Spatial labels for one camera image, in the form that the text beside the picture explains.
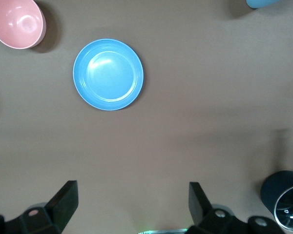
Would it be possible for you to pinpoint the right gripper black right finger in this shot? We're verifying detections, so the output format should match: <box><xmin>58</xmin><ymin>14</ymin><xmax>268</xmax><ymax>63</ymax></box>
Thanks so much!
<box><xmin>185</xmin><ymin>181</ymin><xmax>286</xmax><ymax>234</ymax></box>

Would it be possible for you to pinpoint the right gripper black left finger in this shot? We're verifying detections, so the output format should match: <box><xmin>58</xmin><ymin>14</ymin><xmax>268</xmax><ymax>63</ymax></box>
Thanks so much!
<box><xmin>0</xmin><ymin>180</ymin><xmax>79</xmax><ymax>234</ymax></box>

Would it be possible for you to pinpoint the blue plate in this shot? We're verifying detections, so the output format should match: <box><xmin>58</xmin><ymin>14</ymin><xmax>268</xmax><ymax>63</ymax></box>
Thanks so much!
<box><xmin>72</xmin><ymin>38</ymin><xmax>145</xmax><ymax>111</ymax></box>

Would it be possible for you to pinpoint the glass lid with blue knob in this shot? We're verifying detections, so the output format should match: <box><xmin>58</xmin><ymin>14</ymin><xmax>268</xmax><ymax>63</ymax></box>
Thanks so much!
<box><xmin>274</xmin><ymin>168</ymin><xmax>293</xmax><ymax>232</ymax></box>

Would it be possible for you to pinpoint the brown table cover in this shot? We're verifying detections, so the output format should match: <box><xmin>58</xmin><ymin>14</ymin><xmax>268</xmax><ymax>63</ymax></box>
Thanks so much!
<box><xmin>0</xmin><ymin>0</ymin><xmax>293</xmax><ymax>234</ymax></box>

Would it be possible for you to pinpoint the pink bowl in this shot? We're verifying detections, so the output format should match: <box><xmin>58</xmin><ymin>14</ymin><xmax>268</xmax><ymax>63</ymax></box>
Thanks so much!
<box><xmin>0</xmin><ymin>0</ymin><xmax>47</xmax><ymax>50</ymax></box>

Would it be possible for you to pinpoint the blue cup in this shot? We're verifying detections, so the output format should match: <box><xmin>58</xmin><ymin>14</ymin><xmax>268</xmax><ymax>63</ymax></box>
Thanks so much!
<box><xmin>246</xmin><ymin>0</ymin><xmax>280</xmax><ymax>9</ymax></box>

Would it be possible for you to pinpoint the dark pot with blue handle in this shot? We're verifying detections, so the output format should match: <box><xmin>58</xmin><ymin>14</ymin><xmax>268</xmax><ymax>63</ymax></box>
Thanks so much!
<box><xmin>260</xmin><ymin>170</ymin><xmax>293</xmax><ymax>220</ymax></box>

